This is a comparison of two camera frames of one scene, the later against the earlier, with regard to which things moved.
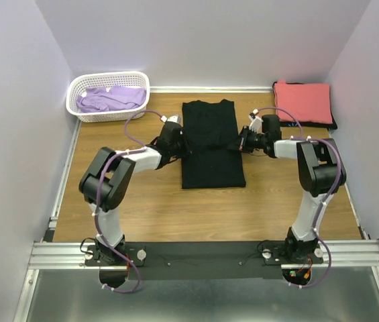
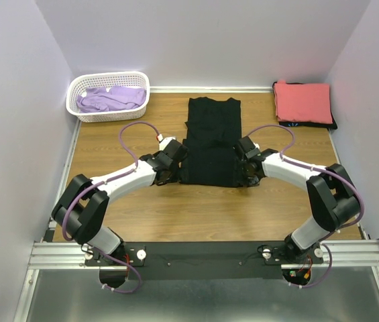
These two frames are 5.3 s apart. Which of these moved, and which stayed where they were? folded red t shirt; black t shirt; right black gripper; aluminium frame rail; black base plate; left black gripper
Moved: right black gripper; left black gripper
Stayed: black base plate; aluminium frame rail; folded red t shirt; black t shirt
